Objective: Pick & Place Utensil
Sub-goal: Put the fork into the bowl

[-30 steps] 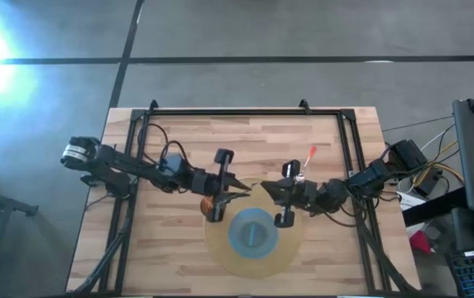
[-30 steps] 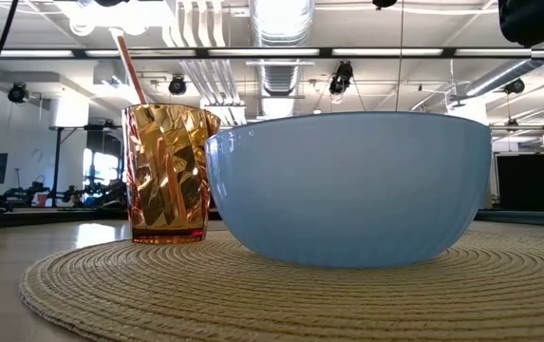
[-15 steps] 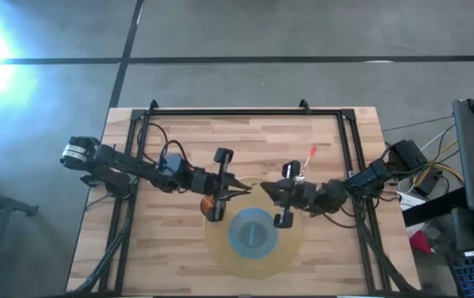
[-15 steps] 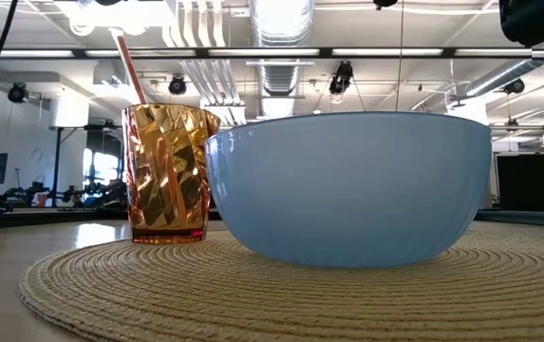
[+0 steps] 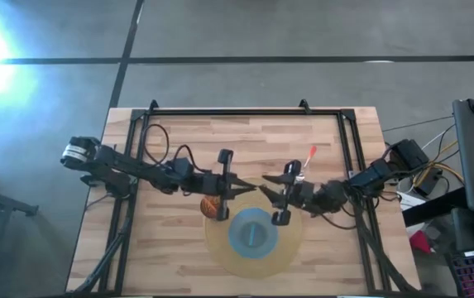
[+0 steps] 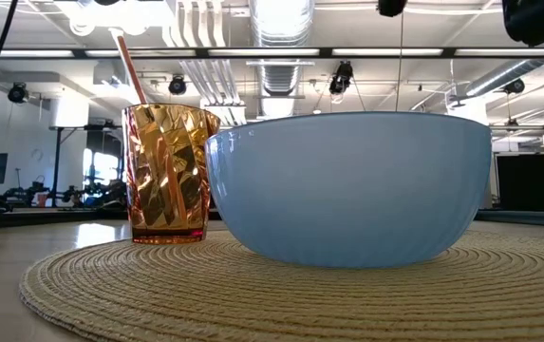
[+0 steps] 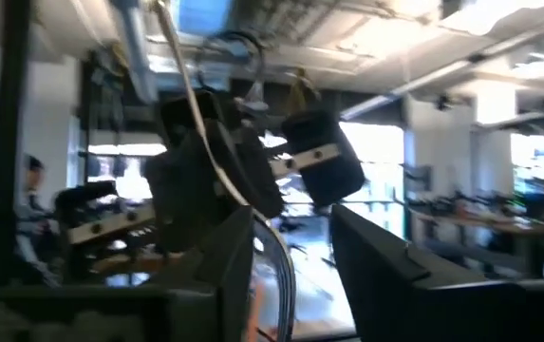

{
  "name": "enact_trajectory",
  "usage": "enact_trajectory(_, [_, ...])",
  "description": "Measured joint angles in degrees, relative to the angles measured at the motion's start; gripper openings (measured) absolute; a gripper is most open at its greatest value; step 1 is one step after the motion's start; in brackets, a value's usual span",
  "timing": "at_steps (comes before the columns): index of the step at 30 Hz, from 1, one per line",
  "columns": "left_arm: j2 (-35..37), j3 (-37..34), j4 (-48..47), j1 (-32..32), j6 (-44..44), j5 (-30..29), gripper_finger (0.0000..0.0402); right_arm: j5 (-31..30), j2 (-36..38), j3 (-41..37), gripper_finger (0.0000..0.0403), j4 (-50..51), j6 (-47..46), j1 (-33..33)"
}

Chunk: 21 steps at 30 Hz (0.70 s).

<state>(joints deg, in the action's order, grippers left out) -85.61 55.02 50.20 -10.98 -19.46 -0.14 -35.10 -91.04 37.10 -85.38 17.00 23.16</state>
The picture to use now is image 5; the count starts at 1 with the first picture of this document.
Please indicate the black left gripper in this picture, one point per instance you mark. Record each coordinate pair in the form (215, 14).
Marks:
(224, 186)

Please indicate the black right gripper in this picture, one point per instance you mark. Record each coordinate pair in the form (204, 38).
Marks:
(298, 192)

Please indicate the amber faceted plastic cup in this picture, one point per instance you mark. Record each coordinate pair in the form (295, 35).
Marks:
(208, 207)

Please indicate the light blue bowl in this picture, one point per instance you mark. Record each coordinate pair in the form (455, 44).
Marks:
(238, 240)

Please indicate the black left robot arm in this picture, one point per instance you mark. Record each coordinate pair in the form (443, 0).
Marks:
(137, 169)

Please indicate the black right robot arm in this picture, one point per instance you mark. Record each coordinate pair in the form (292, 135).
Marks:
(369, 176)

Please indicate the round woven beige placemat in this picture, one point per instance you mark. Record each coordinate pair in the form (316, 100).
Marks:
(220, 248)

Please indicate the red object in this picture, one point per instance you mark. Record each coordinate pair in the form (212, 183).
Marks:
(419, 243)

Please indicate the black aluminium table frame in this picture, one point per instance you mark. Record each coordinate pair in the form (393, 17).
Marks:
(240, 111)

